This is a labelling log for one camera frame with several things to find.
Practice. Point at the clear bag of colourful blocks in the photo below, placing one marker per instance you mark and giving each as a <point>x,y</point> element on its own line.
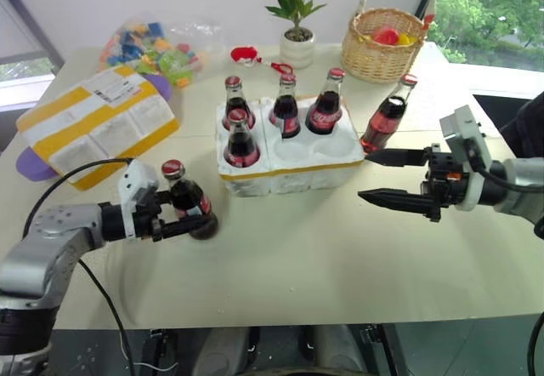
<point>170,57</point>

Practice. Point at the yellow toy fruit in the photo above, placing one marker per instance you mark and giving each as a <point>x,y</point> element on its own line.
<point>406,39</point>

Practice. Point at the green plant in white pot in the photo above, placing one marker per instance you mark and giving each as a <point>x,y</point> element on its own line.
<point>298,48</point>

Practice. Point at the grey rounded shape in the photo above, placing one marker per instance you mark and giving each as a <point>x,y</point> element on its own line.
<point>336,350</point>
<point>225,352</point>

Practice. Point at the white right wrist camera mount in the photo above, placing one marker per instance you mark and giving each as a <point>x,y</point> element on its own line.
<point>465,138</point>

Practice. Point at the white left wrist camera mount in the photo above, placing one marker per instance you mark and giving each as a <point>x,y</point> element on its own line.
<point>134,180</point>

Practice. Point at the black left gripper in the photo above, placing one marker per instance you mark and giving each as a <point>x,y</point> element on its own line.
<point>149,218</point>

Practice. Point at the purple flat board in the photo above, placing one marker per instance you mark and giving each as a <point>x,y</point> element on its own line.
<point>32,165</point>

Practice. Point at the white foam bottle crate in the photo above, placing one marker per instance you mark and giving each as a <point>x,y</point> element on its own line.
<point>297,165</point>

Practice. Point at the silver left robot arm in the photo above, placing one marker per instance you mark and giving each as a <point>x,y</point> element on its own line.
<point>51,240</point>

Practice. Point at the dark window frame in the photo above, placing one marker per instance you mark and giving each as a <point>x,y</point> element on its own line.
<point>30,14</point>

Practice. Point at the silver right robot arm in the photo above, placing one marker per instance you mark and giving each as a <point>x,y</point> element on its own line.
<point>520,189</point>

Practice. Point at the black rounded bulky object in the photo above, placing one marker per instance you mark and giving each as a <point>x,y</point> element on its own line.
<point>525,125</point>

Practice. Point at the glass cola bottle red cap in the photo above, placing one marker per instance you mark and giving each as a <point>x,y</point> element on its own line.
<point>236,104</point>
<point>325,114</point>
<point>285,114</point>
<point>189,195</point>
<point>384,123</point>
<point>242,146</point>

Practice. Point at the red keyring clip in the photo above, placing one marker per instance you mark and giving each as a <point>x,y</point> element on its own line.
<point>282,68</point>

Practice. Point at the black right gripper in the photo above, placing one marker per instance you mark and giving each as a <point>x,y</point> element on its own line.
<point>446,184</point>

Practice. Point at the black table leg frame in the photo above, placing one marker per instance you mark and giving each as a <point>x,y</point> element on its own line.
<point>160,350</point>
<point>384,350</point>

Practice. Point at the red and white plush toy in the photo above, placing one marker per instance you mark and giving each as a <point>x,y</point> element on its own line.
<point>244,54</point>

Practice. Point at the red white basket charm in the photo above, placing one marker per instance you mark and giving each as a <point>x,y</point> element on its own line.
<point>429,19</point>

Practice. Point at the red toy fruit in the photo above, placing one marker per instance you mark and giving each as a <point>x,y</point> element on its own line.
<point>386,35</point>

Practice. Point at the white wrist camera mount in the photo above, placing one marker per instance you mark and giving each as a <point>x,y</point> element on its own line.
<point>465,138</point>
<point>134,180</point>

